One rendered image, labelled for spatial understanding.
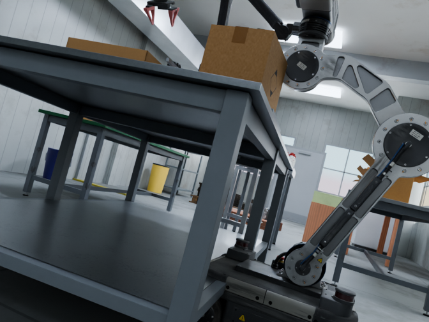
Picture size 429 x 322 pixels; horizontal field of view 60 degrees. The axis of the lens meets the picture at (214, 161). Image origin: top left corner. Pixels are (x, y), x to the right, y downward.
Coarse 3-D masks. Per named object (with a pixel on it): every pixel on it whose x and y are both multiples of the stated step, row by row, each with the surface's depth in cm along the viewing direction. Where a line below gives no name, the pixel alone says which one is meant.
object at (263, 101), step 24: (24, 48) 110; (48, 48) 106; (144, 72) 101; (168, 72) 96; (192, 72) 94; (72, 96) 196; (96, 96) 172; (120, 96) 154; (264, 96) 98; (168, 120) 190; (192, 120) 168; (216, 120) 150; (264, 120) 124; (192, 144) 304; (288, 168) 289
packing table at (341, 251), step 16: (384, 208) 293; (400, 208) 289; (416, 208) 281; (400, 224) 472; (336, 256) 491; (368, 256) 412; (384, 256) 473; (336, 272) 297; (368, 272) 290; (416, 288) 279
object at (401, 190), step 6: (366, 156) 312; (366, 162) 330; (372, 162) 312; (396, 180) 294; (402, 180) 294; (408, 180) 293; (414, 180) 320; (420, 180) 310; (426, 180) 300; (396, 186) 294; (402, 186) 293; (408, 186) 292; (390, 192) 295; (396, 192) 294; (402, 192) 293; (408, 192) 292; (390, 198) 294; (396, 198) 293; (402, 198) 292; (408, 198) 291
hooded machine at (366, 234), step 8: (368, 216) 728; (376, 216) 724; (384, 216) 720; (360, 224) 730; (368, 224) 726; (376, 224) 722; (392, 224) 715; (360, 232) 728; (368, 232) 724; (376, 232) 721; (352, 240) 740; (360, 240) 727; (368, 240) 723; (376, 240) 719; (368, 248) 725; (376, 248) 718; (384, 248) 714
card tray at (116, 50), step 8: (72, 40) 108; (80, 40) 107; (88, 40) 106; (72, 48) 107; (80, 48) 107; (88, 48) 106; (96, 48) 105; (104, 48) 105; (112, 48) 104; (120, 48) 103; (128, 48) 103; (120, 56) 103; (128, 56) 103; (136, 56) 102; (144, 56) 101; (152, 56) 104; (160, 64) 110
